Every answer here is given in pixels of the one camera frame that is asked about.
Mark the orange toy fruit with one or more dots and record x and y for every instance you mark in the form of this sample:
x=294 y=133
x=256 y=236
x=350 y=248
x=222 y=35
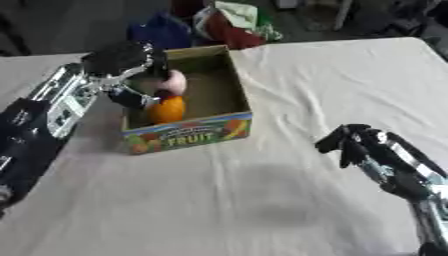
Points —
x=167 y=109

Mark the pink toy fruit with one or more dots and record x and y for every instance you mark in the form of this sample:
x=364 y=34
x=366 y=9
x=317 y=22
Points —
x=173 y=82

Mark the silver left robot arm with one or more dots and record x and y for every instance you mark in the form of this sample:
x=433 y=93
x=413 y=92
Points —
x=41 y=123

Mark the blue bag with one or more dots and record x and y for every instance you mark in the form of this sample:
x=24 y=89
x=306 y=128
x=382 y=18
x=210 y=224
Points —
x=160 y=31

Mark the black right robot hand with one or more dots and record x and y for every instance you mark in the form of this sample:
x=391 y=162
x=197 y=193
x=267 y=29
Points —
x=388 y=160

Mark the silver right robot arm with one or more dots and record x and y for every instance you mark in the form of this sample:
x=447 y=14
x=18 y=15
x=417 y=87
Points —
x=433 y=223

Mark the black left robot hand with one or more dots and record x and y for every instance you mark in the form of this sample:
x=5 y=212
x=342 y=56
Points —
x=119 y=58

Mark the red green white bag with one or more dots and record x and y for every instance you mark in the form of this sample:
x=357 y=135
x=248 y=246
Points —
x=236 y=25

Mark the printed cardboard box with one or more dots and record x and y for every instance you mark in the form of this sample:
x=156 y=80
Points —
x=201 y=100

